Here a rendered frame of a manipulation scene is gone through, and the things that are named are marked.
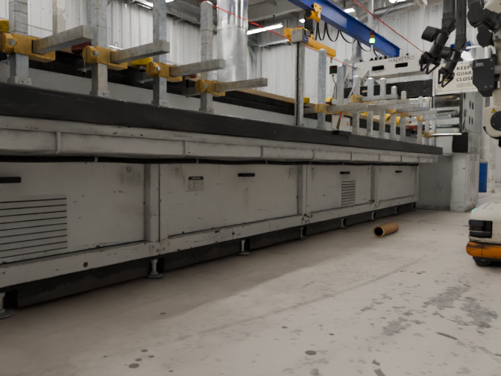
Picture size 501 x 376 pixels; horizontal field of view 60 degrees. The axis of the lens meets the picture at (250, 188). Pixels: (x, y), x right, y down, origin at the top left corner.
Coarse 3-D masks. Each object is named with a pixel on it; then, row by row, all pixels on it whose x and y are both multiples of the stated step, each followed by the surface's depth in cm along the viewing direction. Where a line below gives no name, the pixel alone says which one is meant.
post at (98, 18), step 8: (96, 0) 136; (104, 0) 137; (96, 8) 136; (104, 8) 138; (96, 16) 136; (104, 16) 138; (96, 24) 136; (104, 24) 138; (96, 32) 136; (104, 32) 138; (96, 40) 136; (104, 40) 138; (96, 64) 137; (104, 64) 138; (96, 72) 137; (104, 72) 138; (96, 80) 137; (104, 80) 139; (96, 88) 137; (104, 88) 139
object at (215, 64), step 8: (192, 64) 152; (200, 64) 150; (208, 64) 148; (216, 64) 146; (224, 64) 147; (144, 72) 168; (176, 72) 157; (184, 72) 155; (192, 72) 154; (200, 72) 154; (136, 80) 170; (144, 80) 168; (152, 80) 168
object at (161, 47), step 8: (160, 40) 125; (128, 48) 134; (136, 48) 131; (144, 48) 129; (152, 48) 127; (160, 48) 125; (168, 48) 127; (112, 56) 139; (120, 56) 136; (128, 56) 134; (136, 56) 132; (144, 56) 132; (152, 56) 132; (80, 64) 149; (88, 64) 147
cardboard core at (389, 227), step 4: (384, 224) 310; (388, 224) 313; (392, 224) 317; (396, 224) 322; (376, 228) 307; (380, 228) 313; (384, 228) 301; (388, 228) 307; (392, 228) 313; (396, 228) 319; (376, 232) 307; (380, 232) 312; (384, 232) 300; (388, 232) 308; (392, 232) 316; (380, 236) 301
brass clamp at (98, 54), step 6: (84, 48) 136; (90, 48) 134; (96, 48) 135; (102, 48) 137; (108, 48) 139; (84, 54) 136; (90, 54) 134; (96, 54) 134; (102, 54) 137; (108, 54) 138; (84, 60) 136; (90, 60) 135; (96, 60) 135; (102, 60) 137; (108, 60) 138; (108, 66) 142; (114, 66) 142; (120, 66) 142; (126, 66) 144
